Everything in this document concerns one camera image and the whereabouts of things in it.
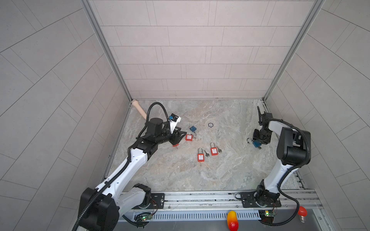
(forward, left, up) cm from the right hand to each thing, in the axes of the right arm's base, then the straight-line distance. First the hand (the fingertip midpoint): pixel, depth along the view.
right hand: (256, 138), depth 97 cm
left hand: (-5, +47, +23) cm, 52 cm away
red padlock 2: (-12, +39, +4) cm, 41 cm away
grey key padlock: (-10, +35, +3) cm, 36 cm away
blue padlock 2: (-5, +3, +3) cm, 7 cm away
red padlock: (+2, +45, +4) cm, 45 cm away
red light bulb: (-42, -6, +4) cm, 43 cm away
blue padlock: (+9, +42, +3) cm, 43 cm away
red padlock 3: (-8, +30, +4) cm, 32 cm away
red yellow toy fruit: (-43, +28, +5) cm, 52 cm away
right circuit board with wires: (-42, +10, +1) cm, 43 cm away
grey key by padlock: (-8, +27, +2) cm, 28 cm away
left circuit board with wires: (-39, +68, +6) cm, 79 cm away
